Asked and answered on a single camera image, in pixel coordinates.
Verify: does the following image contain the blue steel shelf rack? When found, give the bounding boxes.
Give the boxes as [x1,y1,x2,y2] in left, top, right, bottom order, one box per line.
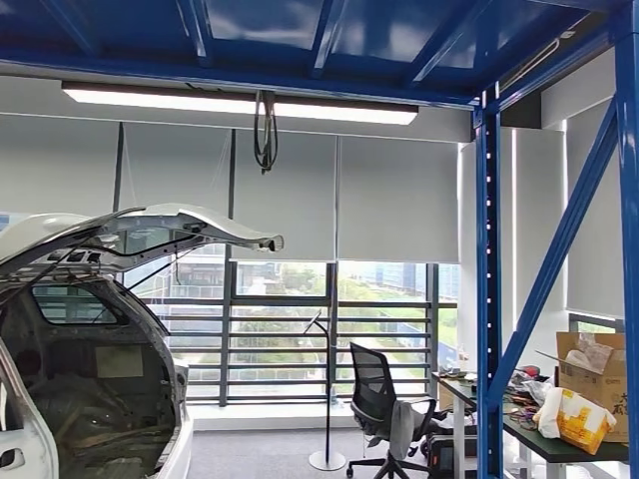
[0,0,639,479]

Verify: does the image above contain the grey roller blind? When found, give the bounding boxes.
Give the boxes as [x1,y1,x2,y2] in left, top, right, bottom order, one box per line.
[122,124,236,223]
[566,99,626,320]
[231,130,338,262]
[0,115,121,217]
[338,135,461,264]

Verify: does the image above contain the grey window railing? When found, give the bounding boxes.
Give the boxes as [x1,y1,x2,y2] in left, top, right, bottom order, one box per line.
[150,297,458,404]

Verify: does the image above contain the black floor stand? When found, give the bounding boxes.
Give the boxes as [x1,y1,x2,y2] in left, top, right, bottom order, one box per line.
[304,310,347,473]

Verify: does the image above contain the black mesh office chair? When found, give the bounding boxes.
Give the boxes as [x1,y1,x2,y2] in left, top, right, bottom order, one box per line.
[345,342,438,479]

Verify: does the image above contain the white car body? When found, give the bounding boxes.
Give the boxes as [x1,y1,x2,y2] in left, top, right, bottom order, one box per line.
[0,203,286,479]

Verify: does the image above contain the grey cloth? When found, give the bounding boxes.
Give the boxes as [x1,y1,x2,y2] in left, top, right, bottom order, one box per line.
[388,399,415,462]

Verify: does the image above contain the long ceiling light bar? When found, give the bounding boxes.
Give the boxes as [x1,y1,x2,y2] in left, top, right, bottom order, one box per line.
[60,80,419,127]

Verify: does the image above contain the black equipment case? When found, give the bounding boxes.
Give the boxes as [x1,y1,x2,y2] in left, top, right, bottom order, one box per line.
[427,432,480,479]

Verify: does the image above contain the dark top desk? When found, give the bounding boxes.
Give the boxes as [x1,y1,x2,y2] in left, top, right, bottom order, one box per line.
[431,371,630,479]

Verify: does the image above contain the white yellow plastic bag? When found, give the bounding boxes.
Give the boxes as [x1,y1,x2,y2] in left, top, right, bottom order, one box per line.
[533,386,617,456]

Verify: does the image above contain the open cardboard box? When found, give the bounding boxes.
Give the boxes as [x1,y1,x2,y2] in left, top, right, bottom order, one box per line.
[555,331,629,444]

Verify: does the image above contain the black hanging cable loop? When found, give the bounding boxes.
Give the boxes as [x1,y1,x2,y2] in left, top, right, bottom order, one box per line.
[253,90,279,176]

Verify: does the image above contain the tangle of coloured wires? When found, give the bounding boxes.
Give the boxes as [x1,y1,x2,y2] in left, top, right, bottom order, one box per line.
[506,389,540,431]

